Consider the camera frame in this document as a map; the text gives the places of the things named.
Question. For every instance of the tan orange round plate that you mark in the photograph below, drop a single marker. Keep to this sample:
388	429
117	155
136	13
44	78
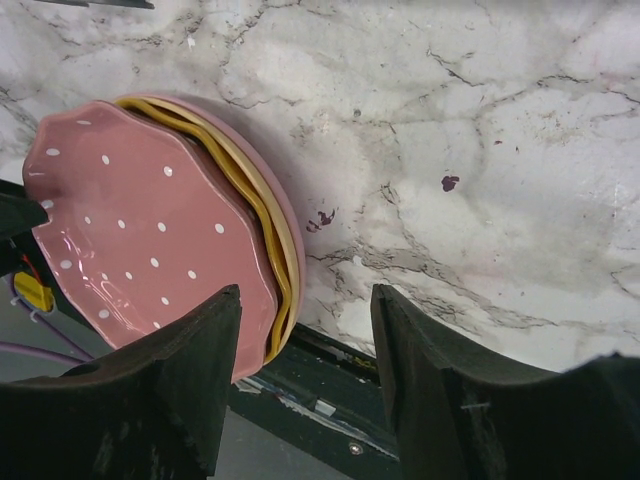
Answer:
281	331

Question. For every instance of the pink polka dot plate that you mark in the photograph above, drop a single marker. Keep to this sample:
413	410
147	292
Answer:
139	233

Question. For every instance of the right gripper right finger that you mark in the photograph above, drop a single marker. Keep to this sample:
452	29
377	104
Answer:
461	411

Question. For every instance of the plain pink round plate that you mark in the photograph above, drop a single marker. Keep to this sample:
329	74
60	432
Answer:
263	159

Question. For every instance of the yellow plate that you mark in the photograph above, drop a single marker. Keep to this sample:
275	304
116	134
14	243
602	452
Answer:
222	165

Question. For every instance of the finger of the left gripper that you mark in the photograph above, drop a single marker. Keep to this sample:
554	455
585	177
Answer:
18	213

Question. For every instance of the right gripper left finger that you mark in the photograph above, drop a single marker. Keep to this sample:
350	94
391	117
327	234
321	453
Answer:
154	409

